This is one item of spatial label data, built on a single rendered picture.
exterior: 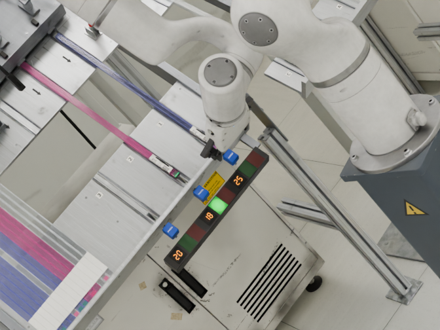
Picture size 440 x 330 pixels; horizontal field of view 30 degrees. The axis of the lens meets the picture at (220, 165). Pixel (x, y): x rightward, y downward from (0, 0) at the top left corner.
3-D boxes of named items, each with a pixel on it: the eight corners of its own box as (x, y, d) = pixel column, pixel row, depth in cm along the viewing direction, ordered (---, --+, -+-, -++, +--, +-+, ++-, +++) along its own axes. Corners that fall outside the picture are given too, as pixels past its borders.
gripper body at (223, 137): (224, 136, 162) (226, 158, 172) (255, 99, 164) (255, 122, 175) (194, 116, 164) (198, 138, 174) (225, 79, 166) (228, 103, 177)
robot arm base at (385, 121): (458, 90, 147) (404, 14, 139) (420, 170, 139) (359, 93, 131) (376, 105, 162) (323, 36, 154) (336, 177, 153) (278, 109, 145)
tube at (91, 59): (220, 146, 189) (220, 144, 188) (217, 150, 189) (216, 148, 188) (59, 35, 203) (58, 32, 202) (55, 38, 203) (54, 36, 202)
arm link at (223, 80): (218, 73, 165) (195, 110, 162) (214, 40, 152) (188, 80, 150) (255, 91, 163) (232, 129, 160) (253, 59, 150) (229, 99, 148)
